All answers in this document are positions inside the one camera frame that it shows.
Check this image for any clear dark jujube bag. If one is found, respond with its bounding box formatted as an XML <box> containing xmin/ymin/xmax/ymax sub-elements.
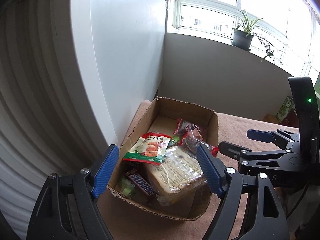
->
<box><xmin>173</xmin><ymin>118</ymin><xmax>219</xmax><ymax>157</ymax></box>

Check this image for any bagged sliced bread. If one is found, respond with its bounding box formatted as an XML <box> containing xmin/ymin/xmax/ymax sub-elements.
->
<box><xmin>144</xmin><ymin>145</ymin><xmax>206</xmax><ymax>206</ymax></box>

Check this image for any green quail egg pouch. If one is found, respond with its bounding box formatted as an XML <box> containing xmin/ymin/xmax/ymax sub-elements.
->
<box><xmin>117</xmin><ymin>176</ymin><xmax>137</xmax><ymax>198</ymax></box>

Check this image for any green candy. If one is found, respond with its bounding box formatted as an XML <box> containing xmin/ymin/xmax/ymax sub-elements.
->
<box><xmin>168</xmin><ymin>135</ymin><xmax>180</xmax><ymax>147</ymax></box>

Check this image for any Snickers bar Chinese label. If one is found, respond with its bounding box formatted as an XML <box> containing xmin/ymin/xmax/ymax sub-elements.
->
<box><xmin>124</xmin><ymin>161</ymin><xmax>143</xmax><ymax>174</ymax></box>

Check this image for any brown Snickers bar English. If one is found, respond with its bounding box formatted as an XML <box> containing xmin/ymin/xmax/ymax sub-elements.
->
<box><xmin>125</xmin><ymin>172</ymin><xmax>156</xmax><ymax>197</ymax></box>

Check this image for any chicken snack pouch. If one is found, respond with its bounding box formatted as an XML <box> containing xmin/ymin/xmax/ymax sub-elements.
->
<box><xmin>122</xmin><ymin>132</ymin><xmax>171</xmax><ymax>165</ymax></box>

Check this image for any green printed bag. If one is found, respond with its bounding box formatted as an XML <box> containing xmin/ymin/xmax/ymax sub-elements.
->
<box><xmin>276</xmin><ymin>96</ymin><xmax>295</xmax><ymax>123</ymax></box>

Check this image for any pink table cloth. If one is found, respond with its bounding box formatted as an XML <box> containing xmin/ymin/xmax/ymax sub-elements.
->
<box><xmin>97</xmin><ymin>98</ymin><xmax>290</xmax><ymax>239</ymax></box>

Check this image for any brown cardboard box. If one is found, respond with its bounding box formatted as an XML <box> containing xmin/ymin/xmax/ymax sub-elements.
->
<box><xmin>107</xmin><ymin>97</ymin><xmax>218</xmax><ymax>221</ymax></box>

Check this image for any potted spider plant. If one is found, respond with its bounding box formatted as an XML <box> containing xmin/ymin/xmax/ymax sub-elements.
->
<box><xmin>232</xmin><ymin>9</ymin><xmax>275</xmax><ymax>63</ymax></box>

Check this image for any white cabinet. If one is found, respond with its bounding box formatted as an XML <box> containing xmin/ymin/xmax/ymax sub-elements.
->
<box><xmin>49</xmin><ymin>0</ymin><xmax>168</xmax><ymax>148</ymax></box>

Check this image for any white window frame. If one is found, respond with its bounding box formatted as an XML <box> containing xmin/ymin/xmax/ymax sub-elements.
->
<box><xmin>166</xmin><ymin>0</ymin><xmax>319</xmax><ymax>81</ymax></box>

